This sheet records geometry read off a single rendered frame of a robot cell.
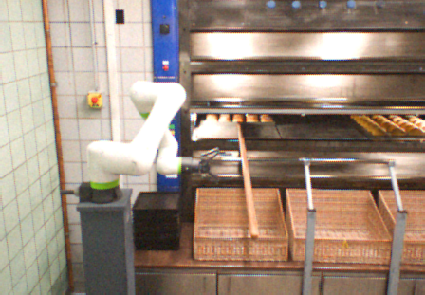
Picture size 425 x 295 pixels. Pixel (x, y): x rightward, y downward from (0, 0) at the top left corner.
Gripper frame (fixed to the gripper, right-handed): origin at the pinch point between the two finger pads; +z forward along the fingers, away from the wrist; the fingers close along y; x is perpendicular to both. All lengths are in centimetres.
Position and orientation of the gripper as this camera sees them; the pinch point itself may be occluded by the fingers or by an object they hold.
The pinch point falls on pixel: (230, 166)
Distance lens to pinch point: 236.6
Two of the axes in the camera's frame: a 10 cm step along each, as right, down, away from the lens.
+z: 10.0, 0.1, -0.2
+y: 0.0, 9.7, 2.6
